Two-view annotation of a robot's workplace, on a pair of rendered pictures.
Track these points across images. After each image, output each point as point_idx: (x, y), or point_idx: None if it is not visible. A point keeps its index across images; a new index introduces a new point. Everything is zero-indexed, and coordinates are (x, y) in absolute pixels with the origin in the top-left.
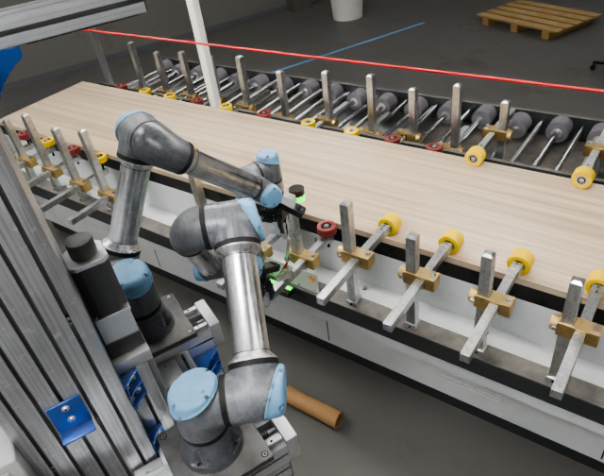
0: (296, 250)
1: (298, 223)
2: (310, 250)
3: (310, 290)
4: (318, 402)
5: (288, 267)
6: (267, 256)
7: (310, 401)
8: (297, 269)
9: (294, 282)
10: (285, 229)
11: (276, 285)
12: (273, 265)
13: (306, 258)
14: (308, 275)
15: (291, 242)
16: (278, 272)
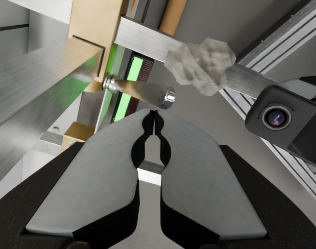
0: (98, 57)
1: None
2: (71, 9)
3: (135, 13)
4: (172, 11)
5: (175, 66)
6: (90, 131)
7: (172, 20)
8: (166, 35)
9: (123, 54)
10: (188, 148)
11: (244, 80)
12: None
13: (117, 13)
14: (129, 13)
15: (84, 86)
16: (110, 95)
